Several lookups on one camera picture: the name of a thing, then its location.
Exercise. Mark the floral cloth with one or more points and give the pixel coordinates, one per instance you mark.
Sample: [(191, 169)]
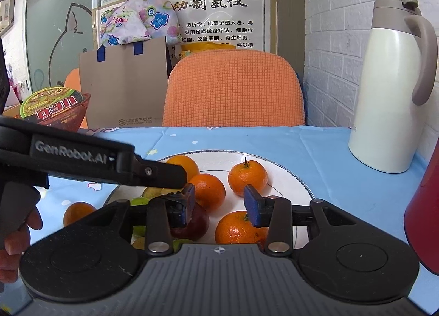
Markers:
[(144, 18)]

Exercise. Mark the white plate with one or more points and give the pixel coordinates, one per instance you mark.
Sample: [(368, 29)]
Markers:
[(284, 185)]

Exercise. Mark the white thermos jug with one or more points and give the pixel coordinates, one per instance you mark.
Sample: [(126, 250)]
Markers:
[(384, 96)]

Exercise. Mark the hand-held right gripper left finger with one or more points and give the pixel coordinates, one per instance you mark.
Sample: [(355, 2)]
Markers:
[(189, 204)]

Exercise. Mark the tangerine with stem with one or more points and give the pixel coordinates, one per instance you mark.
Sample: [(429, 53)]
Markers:
[(247, 179)]

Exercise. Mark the dark red plum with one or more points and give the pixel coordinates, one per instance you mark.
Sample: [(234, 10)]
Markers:
[(199, 221)]

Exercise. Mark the large smooth orange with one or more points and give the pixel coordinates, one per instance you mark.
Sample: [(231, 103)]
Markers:
[(187, 165)]

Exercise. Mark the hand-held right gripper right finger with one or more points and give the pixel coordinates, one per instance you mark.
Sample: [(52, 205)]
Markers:
[(253, 206)]

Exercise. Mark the framed wall poster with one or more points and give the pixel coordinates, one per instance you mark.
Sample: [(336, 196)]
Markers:
[(219, 21)]

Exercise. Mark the small tangerine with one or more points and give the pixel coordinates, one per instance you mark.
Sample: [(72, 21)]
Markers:
[(209, 192)]

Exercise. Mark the red thermos jug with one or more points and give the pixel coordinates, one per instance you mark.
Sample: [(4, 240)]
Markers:
[(425, 220)]

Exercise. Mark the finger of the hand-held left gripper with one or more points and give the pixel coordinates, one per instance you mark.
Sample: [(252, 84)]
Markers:
[(161, 175)]

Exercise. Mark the brown cardboard paper bag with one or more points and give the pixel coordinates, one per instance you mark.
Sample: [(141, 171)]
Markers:
[(127, 90)]

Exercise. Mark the blue printed tablecloth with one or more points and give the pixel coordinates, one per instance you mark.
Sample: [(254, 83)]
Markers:
[(325, 172)]

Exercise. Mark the bumpy tangerine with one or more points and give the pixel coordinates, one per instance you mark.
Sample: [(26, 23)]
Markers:
[(233, 230)]

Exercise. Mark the person's left hand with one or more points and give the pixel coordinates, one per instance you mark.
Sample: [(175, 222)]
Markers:
[(17, 244)]

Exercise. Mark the green jujube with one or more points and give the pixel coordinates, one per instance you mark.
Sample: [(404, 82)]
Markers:
[(139, 201), (182, 244)]

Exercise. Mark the instant noodle cup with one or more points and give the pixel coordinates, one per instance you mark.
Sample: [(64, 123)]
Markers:
[(51, 102)]

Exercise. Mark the orange mesh chair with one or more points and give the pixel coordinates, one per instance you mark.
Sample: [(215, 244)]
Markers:
[(233, 93)]

